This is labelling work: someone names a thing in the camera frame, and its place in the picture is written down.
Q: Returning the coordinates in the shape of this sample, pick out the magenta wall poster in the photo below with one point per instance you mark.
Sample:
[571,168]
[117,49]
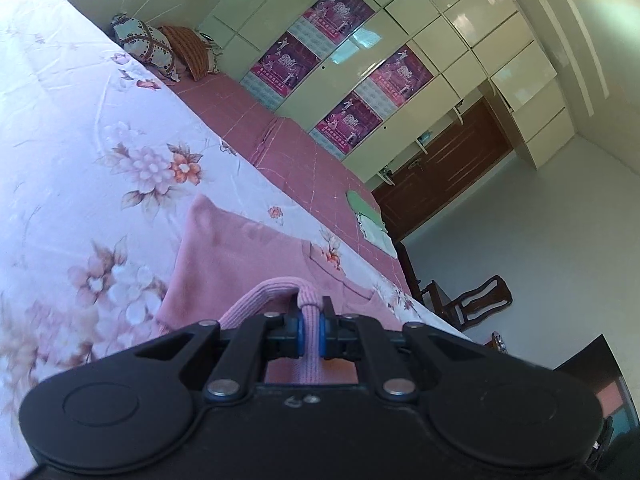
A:
[341,9]
[350,122]
[401,75]
[286,62]

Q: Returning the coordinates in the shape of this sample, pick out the folded green cloth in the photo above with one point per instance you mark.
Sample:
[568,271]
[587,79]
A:
[364,206]

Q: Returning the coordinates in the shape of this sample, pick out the teal shelf ornament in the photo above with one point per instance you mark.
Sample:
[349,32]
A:
[425,136]

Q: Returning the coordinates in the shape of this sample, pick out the folded white cloth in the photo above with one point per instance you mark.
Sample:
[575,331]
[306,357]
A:
[378,235]

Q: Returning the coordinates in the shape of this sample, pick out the floral ruffled pillow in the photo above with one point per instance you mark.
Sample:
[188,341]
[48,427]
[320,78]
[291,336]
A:
[214,52]

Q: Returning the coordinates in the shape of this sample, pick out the orange striped pillow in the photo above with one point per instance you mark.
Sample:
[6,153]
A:
[190,52]

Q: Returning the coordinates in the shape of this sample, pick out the teal patterned pillow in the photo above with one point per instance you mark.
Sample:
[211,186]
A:
[145,46]

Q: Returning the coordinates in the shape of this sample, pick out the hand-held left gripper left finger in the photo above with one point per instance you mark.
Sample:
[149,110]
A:
[299,332]

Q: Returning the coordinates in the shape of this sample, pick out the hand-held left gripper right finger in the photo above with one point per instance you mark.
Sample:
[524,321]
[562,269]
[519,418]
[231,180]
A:
[321,332]

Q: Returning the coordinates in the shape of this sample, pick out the white floral bed sheet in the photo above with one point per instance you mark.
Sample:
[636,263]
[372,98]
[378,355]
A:
[75,110]

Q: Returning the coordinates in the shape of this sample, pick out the pink long-sleeve sweater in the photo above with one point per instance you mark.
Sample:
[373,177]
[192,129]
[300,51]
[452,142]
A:
[225,250]

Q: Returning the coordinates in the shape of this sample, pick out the dark wooden chair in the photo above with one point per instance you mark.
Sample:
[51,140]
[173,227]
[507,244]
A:
[470,302]

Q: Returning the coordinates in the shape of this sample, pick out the brown wooden door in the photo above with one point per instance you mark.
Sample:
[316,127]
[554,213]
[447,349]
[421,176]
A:
[450,170]

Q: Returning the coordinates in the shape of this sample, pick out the cream glossy wardrobe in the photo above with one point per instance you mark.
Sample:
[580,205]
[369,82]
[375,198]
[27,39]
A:
[475,25]

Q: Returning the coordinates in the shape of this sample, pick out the pink checked bedspread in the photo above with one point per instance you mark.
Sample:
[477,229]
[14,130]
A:
[300,160]

